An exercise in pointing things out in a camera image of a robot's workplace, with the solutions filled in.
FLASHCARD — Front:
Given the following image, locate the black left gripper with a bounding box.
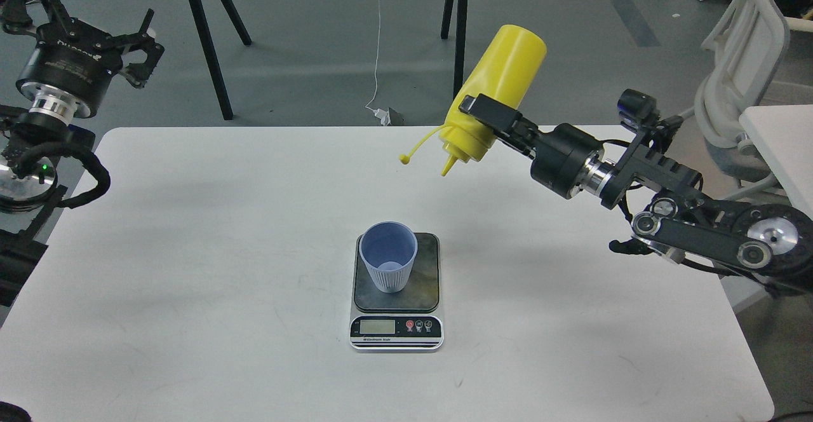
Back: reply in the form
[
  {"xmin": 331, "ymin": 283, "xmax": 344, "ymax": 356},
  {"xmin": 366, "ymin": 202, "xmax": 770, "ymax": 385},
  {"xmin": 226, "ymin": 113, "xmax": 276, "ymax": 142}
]
[{"xmin": 0, "ymin": 0, "xmax": 165, "ymax": 119}]

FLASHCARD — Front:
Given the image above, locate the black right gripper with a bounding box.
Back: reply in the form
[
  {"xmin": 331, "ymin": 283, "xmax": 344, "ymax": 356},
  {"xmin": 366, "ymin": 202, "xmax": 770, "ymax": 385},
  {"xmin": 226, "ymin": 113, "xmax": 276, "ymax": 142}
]
[{"xmin": 458, "ymin": 94, "xmax": 603, "ymax": 199}]

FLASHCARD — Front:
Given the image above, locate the yellow squeeze bottle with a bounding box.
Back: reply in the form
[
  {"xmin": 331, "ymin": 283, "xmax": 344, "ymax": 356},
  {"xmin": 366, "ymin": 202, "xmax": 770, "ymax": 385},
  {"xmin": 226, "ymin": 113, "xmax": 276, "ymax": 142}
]
[{"xmin": 399, "ymin": 24, "xmax": 547, "ymax": 175}]

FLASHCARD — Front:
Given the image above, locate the blue ribbed cup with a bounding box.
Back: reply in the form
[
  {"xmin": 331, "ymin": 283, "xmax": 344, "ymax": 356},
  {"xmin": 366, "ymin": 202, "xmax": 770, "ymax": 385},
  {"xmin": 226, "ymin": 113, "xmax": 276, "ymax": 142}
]
[{"xmin": 358, "ymin": 221, "xmax": 419, "ymax": 294}]

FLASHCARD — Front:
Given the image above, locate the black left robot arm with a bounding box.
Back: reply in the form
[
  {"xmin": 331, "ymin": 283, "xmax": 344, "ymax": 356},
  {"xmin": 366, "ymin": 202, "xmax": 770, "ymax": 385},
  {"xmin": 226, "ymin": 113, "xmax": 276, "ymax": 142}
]
[{"xmin": 1, "ymin": 0, "xmax": 165, "ymax": 306}]

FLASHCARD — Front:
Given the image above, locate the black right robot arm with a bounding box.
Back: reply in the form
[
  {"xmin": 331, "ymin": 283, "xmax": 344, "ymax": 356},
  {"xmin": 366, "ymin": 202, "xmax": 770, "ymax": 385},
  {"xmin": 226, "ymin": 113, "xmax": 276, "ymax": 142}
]
[{"xmin": 458, "ymin": 89, "xmax": 811, "ymax": 296}]

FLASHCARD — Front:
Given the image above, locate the digital kitchen scale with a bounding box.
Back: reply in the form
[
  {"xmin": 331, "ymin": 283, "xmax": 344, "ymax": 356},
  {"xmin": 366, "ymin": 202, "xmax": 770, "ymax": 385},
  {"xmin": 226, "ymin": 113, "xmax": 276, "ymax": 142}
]
[{"xmin": 349, "ymin": 232, "xmax": 445, "ymax": 353}]

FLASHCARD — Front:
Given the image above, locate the white office chair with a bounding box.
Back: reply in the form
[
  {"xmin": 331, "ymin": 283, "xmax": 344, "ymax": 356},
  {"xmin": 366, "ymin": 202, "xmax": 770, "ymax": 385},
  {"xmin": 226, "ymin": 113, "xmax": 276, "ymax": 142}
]
[{"xmin": 668, "ymin": 0, "xmax": 811, "ymax": 205}]

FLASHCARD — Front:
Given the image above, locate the white side table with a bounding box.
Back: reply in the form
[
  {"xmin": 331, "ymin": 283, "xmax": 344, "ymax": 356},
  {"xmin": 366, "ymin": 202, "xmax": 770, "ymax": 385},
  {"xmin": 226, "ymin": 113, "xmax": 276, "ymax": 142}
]
[{"xmin": 740, "ymin": 104, "xmax": 812, "ymax": 216}]

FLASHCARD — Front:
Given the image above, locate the white hanging cable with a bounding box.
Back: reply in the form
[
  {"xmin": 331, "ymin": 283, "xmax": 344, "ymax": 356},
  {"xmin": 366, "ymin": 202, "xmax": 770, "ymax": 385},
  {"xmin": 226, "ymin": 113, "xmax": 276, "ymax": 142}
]
[{"xmin": 363, "ymin": 0, "xmax": 391, "ymax": 126}]

